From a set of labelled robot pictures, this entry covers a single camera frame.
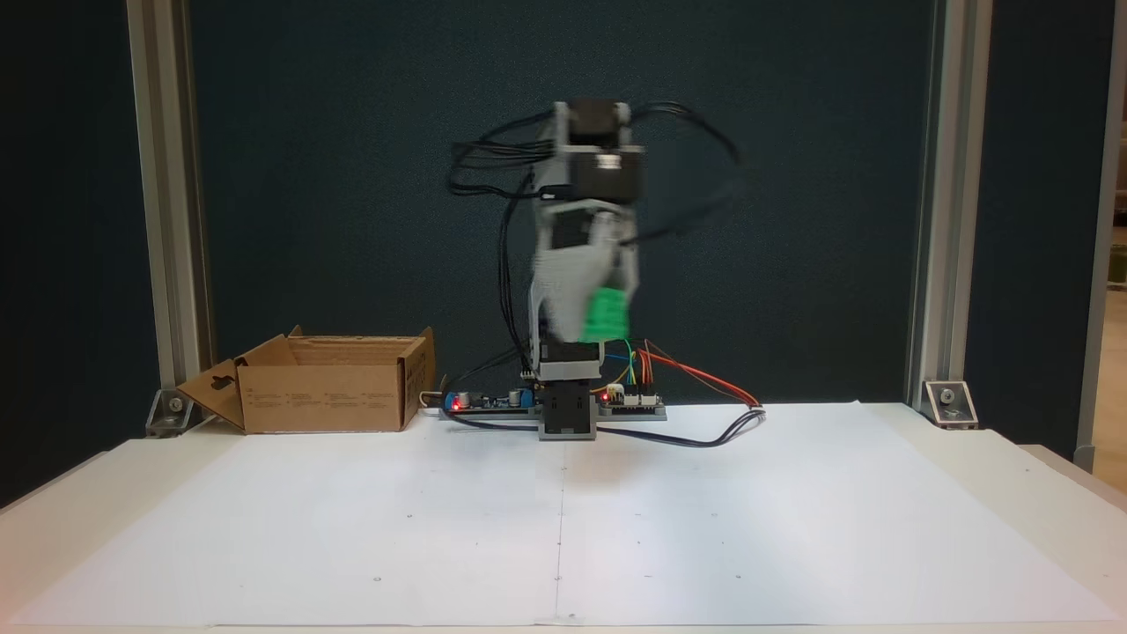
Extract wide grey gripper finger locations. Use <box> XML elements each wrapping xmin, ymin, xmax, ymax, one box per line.
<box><xmin>531</xmin><ymin>255</ymin><xmax>608</xmax><ymax>344</ymax></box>

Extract thin grey gripper finger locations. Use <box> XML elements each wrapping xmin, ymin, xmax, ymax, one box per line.
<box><xmin>616</xmin><ymin>240</ymin><xmax>642</xmax><ymax>306</ymax></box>

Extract green die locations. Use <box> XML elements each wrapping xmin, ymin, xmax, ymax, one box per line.
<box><xmin>584</xmin><ymin>289</ymin><xmax>630</xmax><ymax>343</ymax></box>

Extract blue circuit board red LED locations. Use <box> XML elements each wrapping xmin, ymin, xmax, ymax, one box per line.
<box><xmin>442</xmin><ymin>386</ymin><xmax>541</xmax><ymax>416</ymax></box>

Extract brown cardboard box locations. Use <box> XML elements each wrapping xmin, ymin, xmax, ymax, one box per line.
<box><xmin>176</xmin><ymin>326</ymin><xmax>438</xmax><ymax>435</ymax></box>

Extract black arm motor cables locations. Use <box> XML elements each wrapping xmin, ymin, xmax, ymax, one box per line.
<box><xmin>446</xmin><ymin>110</ymin><xmax>564</xmax><ymax>381</ymax></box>

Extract coloured jumper wires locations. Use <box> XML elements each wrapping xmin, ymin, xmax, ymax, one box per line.
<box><xmin>592</xmin><ymin>339</ymin><xmax>643</xmax><ymax>399</ymax></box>

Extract circuit board with jumper wires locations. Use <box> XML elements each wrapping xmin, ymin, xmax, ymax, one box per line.
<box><xmin>598</xmin><ymin>390</ymin><xmax>667</xmax><ymax>421</ymax></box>

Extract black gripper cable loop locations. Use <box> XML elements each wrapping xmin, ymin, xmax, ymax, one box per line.
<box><xmin>627</xmin><ymin>101</ymin><xmax>748</xmax><ymax>249</ymax></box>

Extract aluminium frame post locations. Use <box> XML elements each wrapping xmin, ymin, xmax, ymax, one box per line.
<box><xmin>126</xmin><ymin>0</ymin><xmax>215</xmax><ymax>417</ymax></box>
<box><xmin>1074</xmin><ymin>0</ymin><xmax>1127</xmax><ymax>475</ymax></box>
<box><xmin>905</xmin><ymin>0</ymin><xmax>994</xmax><ymax>408</ymax></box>

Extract metal corner bracket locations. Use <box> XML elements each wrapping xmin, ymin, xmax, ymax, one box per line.
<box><xmin>144</xmin><ymin>389</ymin><xmax>195</xmax><ymax>438</ymax></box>
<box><xmin>922</xmin><ymin>380</ymin><xmax>981</xmax><ymax>431</ymax></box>

